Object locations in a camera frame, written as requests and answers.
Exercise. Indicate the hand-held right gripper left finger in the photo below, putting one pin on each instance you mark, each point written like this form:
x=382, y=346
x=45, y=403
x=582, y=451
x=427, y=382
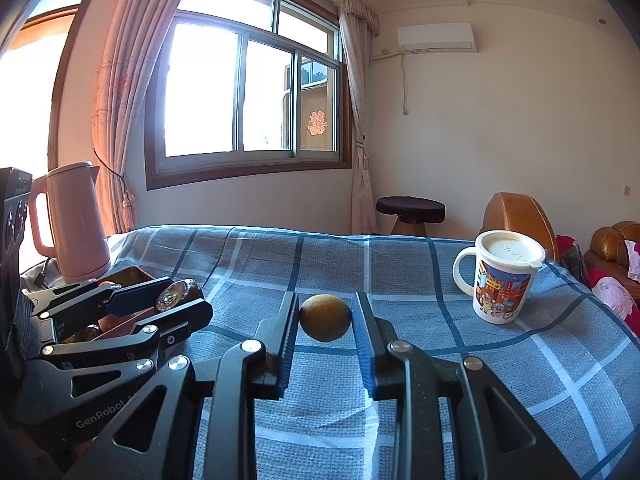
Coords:
x=287, y=345

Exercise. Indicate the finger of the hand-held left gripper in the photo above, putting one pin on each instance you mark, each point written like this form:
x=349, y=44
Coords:
x=175, y=320
x=135, y=297

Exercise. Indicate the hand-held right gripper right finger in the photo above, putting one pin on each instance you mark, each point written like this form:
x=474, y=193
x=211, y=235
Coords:
x=362, y=345

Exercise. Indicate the red metal tin box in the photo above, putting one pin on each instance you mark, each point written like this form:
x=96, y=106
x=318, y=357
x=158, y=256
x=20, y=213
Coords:
x=131, y=276

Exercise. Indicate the blue plaid tablecloth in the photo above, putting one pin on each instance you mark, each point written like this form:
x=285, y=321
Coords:
x=400, y=270

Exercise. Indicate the pink electric kettle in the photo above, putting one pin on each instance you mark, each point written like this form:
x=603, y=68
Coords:
x=75, y=225

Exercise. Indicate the dark round stool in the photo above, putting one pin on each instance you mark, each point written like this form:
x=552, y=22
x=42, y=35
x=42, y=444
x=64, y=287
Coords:
x=410, y=209

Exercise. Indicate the white cartoon print mug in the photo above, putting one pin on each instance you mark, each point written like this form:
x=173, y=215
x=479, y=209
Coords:
x=505, y=280

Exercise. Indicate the brown leather armchair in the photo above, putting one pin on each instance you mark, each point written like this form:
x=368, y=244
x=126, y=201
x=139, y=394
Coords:
x=520, y=220

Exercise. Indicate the pink patterned curtain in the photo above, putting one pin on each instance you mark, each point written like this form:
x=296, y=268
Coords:
x=130, y=85

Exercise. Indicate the sliding glass window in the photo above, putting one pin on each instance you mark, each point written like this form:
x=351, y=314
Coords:
x=242, y=110

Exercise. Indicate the red window decal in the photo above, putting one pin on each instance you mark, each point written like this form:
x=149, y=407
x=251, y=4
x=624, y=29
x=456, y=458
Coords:
x=316, y=122

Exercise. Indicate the pale tied curtain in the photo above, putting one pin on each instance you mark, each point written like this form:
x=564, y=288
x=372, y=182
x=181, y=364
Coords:
x=357, y=110

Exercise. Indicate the wooden framed side window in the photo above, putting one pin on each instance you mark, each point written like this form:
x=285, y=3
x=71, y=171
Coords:
x=25, y=85

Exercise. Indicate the pink floral cloth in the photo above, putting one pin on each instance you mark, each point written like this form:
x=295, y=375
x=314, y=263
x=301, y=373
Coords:
x=617, y=302

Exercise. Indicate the brown leather sofa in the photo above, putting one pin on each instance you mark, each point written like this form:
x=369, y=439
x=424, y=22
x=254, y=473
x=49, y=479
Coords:
x=607, y=245

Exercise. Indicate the pink floral cushion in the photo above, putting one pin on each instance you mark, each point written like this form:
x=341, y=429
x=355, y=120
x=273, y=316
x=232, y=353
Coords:
x=633, y=260

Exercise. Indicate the white air conditioner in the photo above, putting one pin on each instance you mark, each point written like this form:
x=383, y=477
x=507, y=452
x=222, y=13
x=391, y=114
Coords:
x=435, y=37

